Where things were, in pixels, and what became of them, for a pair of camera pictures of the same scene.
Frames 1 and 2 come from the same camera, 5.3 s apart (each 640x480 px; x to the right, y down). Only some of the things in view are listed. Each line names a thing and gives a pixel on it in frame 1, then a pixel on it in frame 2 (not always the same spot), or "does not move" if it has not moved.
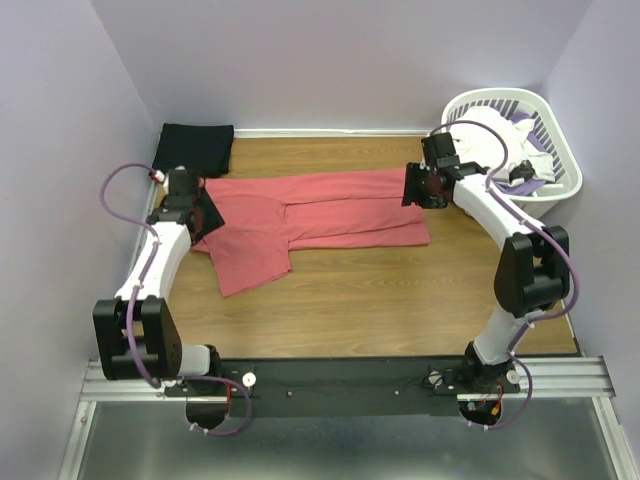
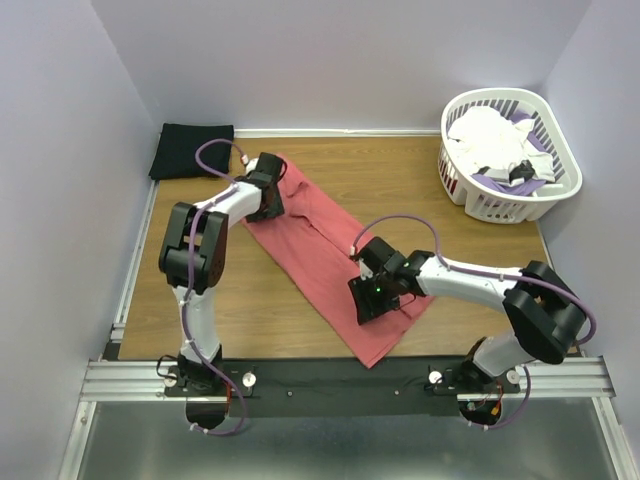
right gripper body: (418, 187) to (379, 295)
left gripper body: (211, 217) to (276, 209)
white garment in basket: (481, 147) does not move
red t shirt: (265, 218) to (315, 248)
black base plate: (347, 387) does not move
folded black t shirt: (202, 147) does not move
